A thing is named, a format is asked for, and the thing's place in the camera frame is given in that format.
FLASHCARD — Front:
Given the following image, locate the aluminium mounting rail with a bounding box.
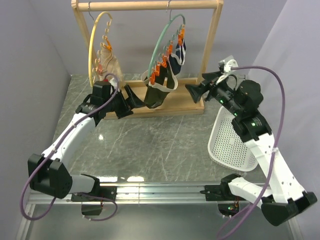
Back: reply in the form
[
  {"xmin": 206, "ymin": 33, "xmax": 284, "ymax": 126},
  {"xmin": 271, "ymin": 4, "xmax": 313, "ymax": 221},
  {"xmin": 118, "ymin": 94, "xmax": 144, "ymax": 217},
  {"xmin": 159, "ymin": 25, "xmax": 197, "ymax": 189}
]
[{"xmin": 22, "ymin": 182, "xmax": 303, "ymax": 240}]

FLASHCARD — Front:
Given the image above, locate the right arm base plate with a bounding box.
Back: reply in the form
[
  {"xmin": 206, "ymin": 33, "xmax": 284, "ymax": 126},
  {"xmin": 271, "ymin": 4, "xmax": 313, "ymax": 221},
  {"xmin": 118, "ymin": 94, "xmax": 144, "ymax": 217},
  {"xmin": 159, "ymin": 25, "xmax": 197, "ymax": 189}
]
[{"xmin": 199, "ymin": 185, "xmax": 236, "ymax": 202}]

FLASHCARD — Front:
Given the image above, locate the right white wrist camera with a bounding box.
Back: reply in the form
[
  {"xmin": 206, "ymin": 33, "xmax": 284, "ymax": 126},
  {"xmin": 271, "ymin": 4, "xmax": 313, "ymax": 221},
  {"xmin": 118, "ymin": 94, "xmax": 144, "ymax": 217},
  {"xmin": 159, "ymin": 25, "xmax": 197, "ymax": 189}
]
[{"xmin": 218, "ymin": 55, "xmax": 239, "ymax": 82}]

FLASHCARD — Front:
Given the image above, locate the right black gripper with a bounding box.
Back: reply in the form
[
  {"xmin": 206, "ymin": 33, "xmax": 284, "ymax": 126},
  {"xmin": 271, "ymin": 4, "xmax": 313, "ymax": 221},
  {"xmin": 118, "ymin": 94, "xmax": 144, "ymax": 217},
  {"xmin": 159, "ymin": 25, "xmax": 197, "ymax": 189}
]
[{"xmin": 185, "ymin": 70, "xmax": 244, "ymax": 117}]

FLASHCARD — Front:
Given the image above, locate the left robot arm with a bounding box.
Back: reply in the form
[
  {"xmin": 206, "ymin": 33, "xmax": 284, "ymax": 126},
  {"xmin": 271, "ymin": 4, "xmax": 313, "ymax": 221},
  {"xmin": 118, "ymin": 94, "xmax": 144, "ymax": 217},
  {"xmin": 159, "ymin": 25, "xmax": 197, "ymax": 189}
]
[{"xmin": 27, "ymin": 81, "xmax": 145, "ymax": 201}]

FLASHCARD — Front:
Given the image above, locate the wooden clothes rack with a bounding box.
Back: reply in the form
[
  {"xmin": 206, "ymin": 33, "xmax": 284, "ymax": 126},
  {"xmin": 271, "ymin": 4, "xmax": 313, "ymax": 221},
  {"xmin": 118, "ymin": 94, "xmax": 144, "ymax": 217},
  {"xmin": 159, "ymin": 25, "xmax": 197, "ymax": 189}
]
[{"xmin": 71, "ymin": 0, "xmax": 224, "ymax": 118}]

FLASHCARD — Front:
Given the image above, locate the navy blue underwear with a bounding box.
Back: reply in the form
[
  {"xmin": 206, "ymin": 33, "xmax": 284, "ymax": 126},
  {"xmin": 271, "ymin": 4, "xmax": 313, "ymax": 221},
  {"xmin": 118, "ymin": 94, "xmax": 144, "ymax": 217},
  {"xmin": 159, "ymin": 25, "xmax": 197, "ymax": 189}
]
[{"xmin": 166, "ymin": 39, "xmax": 187, "ymax": 76}]

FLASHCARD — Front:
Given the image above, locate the orange clip on yellow hanger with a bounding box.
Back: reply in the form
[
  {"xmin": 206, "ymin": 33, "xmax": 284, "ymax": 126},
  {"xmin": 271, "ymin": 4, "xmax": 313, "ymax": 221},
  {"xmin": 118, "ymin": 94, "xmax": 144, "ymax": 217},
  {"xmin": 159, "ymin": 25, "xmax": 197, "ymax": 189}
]
[{"xmin": 103, "ymin": 40, "xmax": 112, "ymax": 51}]

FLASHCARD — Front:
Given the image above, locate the pink clip on yellow hanger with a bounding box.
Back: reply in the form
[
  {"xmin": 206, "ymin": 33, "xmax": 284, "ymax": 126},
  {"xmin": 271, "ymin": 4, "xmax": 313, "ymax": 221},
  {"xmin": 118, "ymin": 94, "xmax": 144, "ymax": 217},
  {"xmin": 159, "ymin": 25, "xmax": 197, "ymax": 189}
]
[{"xmin": 97, "ymin": 63, "xmax": 103, "ymax": 75}]

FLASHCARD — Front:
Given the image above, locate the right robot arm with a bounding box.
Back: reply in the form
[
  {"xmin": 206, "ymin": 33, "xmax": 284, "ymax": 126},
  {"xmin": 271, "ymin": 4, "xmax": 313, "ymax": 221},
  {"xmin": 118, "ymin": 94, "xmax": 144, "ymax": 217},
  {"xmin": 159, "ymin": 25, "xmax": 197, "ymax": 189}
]
[{"xmin": 185, "ymin": 72, "xmax": 318, "ymax": 226}]

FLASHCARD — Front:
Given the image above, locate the olive green underwear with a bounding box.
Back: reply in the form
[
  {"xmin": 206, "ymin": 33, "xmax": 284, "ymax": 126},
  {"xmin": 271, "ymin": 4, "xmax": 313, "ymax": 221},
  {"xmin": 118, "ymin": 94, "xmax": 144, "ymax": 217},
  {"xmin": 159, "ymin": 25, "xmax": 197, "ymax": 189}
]
[{"xmin": 141, "ymin": 64, "xmax": 179, "ymax": 109}]

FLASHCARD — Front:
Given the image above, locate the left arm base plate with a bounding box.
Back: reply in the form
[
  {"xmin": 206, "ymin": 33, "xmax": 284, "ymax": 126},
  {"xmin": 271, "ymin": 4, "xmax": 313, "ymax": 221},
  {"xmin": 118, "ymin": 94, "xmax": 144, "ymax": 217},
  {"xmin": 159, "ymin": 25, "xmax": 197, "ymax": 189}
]
[{"xmin": 71, "ymin": 186, "xmax": 117, "ymax": 202}]

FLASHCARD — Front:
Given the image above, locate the beige underwear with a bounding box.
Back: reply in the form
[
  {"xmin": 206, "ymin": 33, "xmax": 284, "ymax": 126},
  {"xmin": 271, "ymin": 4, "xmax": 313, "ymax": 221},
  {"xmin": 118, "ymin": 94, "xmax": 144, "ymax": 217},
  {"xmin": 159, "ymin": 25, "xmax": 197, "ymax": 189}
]
[{"xmin": 97, "ymin": 42, "xmax": 124, "ymax": 87}]

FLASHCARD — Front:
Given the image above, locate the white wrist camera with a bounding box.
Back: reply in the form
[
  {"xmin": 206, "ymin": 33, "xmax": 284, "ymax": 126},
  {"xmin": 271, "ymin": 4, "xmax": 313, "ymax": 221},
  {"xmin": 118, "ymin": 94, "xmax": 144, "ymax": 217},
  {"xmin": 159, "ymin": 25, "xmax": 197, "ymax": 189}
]
[
  {"xmin": 103, "ymin": 76, "xmax": 119, "ymax": 89},
  {"xmin": 218, "ymin": 55, "xmax": 239, "ymax": 82}
]

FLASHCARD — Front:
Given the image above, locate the end orange clip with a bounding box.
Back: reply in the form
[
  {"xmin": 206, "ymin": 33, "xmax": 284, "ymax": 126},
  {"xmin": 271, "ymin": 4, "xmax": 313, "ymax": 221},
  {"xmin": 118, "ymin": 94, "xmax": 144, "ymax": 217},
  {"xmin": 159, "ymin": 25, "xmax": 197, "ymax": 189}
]
[{"xmin": 149, "ymin": 72, "xmax": 156, "ymax": 85}]

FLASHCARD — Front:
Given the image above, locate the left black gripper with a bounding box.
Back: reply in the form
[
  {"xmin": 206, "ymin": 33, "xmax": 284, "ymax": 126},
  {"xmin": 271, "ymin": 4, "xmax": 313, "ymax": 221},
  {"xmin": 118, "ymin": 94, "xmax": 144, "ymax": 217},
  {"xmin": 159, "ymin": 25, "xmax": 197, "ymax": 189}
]
[{"xmin": 104, "ymin": 85, "xmax": 146, "ymax": 119}]

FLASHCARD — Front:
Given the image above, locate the white perforated plastic basket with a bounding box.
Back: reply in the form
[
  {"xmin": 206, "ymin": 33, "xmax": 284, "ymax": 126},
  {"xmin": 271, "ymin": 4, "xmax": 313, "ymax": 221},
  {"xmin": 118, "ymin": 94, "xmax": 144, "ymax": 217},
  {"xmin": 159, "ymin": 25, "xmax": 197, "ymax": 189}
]
[{"xmin": 207, "ymin": 106, "xmax": 258, "ymax": 172}]

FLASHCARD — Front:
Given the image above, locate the yellow plastic hanger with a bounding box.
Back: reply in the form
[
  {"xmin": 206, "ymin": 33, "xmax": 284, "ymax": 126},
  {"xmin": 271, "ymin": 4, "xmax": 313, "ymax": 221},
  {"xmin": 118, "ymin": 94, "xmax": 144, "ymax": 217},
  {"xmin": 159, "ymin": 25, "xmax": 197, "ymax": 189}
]
[{"xmin": 88, "ymin": 11, "xmax": 113, "ymax": 88}]

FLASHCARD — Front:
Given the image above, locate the green wire hanger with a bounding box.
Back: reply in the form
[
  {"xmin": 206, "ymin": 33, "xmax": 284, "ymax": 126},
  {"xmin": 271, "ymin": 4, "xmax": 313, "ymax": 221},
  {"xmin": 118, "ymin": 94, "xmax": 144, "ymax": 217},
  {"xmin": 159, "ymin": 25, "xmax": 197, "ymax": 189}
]
[{"xmin": 147, "ymin": 0, "xmax": 186, "ymax": 78}]

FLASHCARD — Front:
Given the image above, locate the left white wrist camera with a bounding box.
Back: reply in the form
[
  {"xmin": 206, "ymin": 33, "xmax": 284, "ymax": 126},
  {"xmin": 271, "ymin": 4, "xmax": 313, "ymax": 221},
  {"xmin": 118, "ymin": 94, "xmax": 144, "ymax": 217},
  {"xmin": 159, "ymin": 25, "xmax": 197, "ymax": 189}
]
[{"xmin": 103, "ymin": 76, "xmax": 119, "ymax": 89}]

